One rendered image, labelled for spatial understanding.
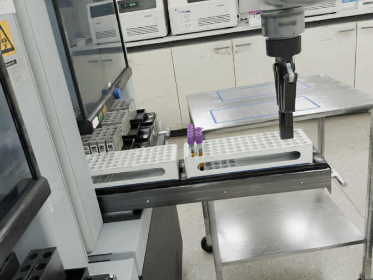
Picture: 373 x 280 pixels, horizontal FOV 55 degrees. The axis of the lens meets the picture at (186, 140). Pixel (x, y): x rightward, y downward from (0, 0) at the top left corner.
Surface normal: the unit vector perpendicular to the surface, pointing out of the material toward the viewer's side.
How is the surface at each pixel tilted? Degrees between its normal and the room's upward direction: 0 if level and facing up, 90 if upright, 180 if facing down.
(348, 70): 90
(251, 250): 0
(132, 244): 0
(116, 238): 0
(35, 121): 90
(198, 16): 90
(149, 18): 90
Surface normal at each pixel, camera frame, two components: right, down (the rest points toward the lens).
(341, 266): -0.14, -0.92
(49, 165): 0.99, -0.12
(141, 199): 0.00, 0.38
